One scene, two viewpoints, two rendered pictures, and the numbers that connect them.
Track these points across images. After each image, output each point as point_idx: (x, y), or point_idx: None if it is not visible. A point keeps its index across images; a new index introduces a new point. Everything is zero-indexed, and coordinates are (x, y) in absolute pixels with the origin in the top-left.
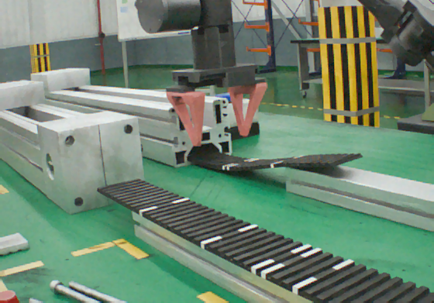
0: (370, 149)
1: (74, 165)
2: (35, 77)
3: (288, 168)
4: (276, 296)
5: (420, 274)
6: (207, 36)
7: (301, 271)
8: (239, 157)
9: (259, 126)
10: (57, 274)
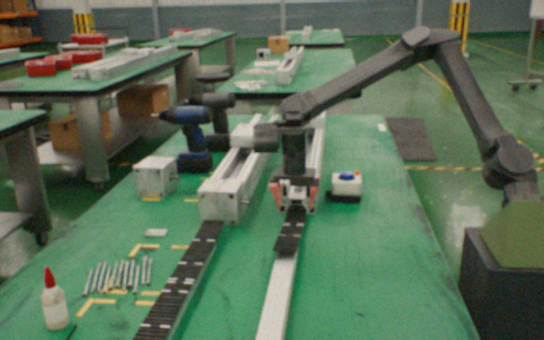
0: (376, 244)
1: (204, 206)
2: None
3: None
4: None
5: (223, 314)
6: (284, 158)
7: (175, 286)
8: (303, 220)
9: (360, 198)
10: (155, 253)
